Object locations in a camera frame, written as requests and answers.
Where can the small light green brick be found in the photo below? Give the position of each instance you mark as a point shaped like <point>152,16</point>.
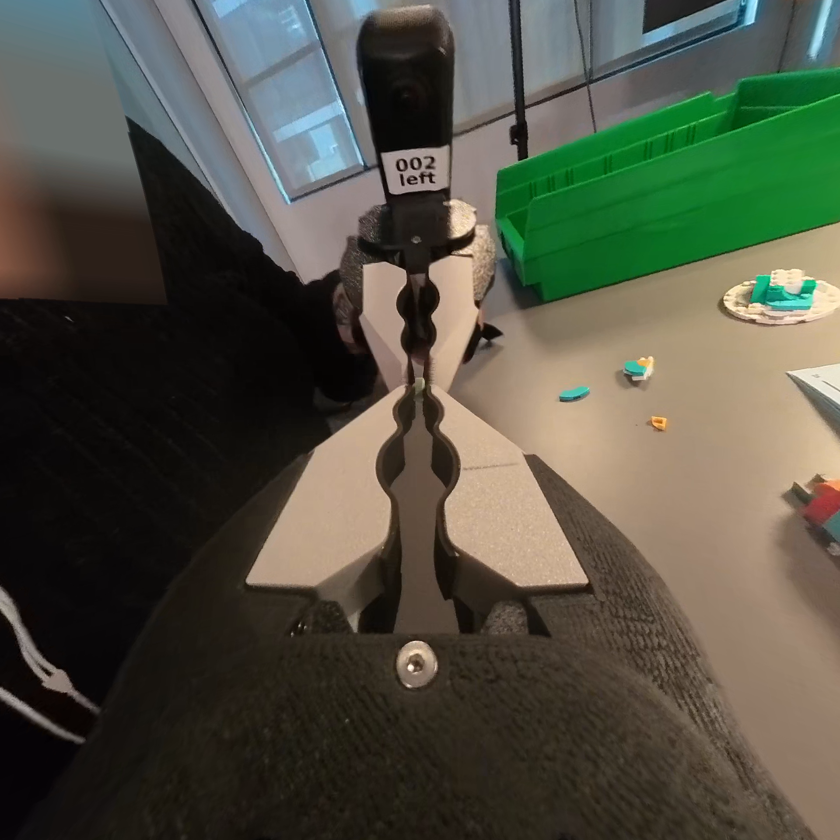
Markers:
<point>420,388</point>

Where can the window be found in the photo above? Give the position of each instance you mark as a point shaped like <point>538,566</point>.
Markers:
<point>282,85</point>

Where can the black tripod pole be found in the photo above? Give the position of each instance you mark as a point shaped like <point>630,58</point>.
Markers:
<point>518,79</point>

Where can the orange red brick model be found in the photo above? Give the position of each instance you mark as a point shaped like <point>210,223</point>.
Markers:
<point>823,512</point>

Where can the green plastic bin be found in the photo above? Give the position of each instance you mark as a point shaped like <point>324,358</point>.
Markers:
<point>623,216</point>

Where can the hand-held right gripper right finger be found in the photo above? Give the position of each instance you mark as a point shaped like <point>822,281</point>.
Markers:
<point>518,525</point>

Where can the teal orange white brick assembly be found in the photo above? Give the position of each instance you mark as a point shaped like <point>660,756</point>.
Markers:
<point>638,369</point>

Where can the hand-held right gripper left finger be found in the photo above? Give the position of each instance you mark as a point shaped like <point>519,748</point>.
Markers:
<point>321,525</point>

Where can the teal curved brick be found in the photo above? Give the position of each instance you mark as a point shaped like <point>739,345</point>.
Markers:
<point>574,394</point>

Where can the small orange brick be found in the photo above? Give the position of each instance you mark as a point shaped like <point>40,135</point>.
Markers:
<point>659,423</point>

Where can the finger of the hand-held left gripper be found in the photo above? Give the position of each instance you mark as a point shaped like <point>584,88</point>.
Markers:
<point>380,308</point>
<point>456,308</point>

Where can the white round brick base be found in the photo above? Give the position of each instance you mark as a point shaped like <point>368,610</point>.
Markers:
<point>781,305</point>

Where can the open instruction booklet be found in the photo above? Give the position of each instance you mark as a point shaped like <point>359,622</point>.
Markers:
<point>820,394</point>

